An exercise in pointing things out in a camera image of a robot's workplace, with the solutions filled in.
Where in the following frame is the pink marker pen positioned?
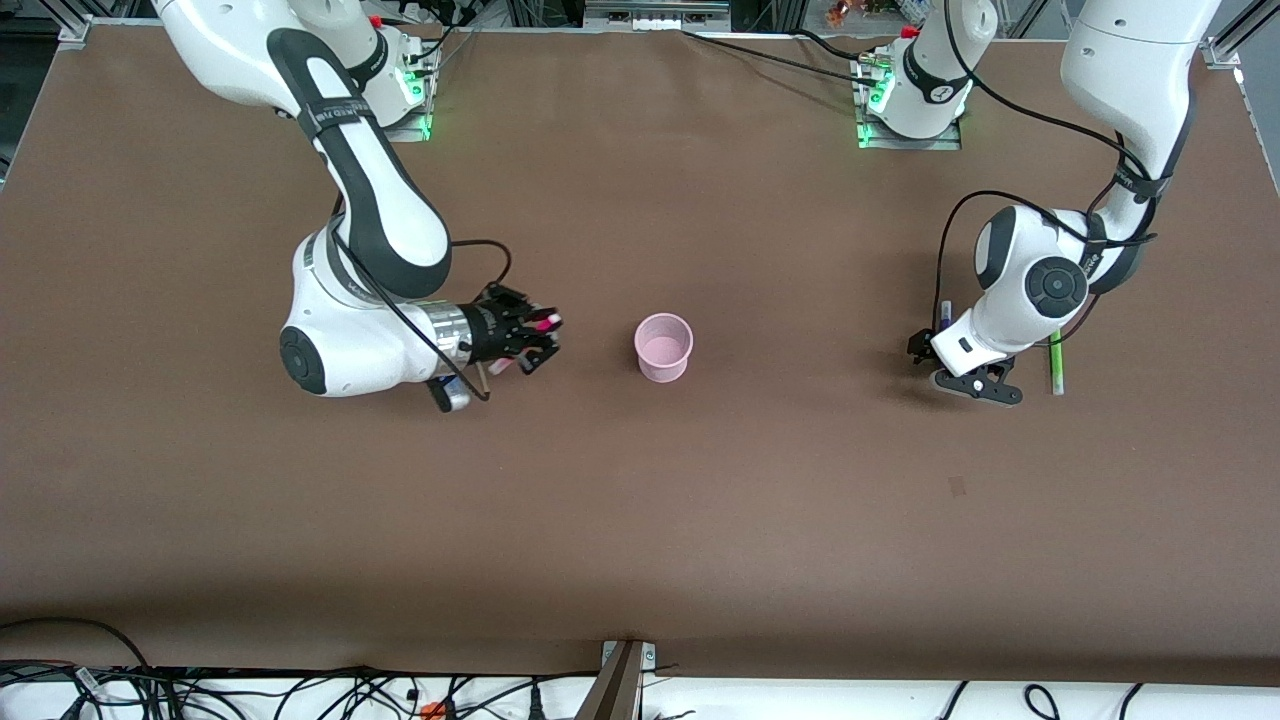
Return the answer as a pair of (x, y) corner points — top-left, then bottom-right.
(487, 312), (564, 376)

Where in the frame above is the pink plastic cup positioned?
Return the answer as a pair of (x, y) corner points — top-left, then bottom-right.
(634, 313), (694, 384)

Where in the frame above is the grey metal device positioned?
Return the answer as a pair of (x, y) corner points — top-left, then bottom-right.
(585, 0), (731, 32)

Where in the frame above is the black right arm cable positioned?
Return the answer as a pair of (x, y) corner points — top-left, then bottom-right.
(330, 200), (514, 403)

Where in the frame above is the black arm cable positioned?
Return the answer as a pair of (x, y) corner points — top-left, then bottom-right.
(330, 200), (514, 403)
(936, 0), (1167, 313)

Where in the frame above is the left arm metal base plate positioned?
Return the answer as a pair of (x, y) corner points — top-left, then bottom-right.
(856, 95), (963, 151)

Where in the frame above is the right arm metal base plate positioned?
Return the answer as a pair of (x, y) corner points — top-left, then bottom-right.
(385, 95), (434, 143)

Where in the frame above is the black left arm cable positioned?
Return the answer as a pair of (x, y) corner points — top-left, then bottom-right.
(936, 0), (1167, 313)

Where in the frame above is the black base cable bundle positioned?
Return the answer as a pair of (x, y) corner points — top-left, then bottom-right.
(412, 0), (483, 63)

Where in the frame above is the long black tabletop cable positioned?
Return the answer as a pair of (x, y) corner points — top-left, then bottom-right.
(683, 28), (891, 87)

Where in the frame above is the metal camera post bracket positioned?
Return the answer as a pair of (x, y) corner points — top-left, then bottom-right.
(575, 640), (657, 720)

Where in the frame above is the black curved cable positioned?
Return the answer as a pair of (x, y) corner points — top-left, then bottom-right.
(0, 617), (151, 669)

